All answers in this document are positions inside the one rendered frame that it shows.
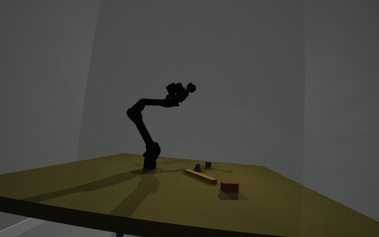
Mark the tan long bar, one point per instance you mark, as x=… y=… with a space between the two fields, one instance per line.
x=200 y=176

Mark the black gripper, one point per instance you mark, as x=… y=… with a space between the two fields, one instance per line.
x=184 y=93

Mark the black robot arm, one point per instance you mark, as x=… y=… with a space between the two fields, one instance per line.
x=134 y=113

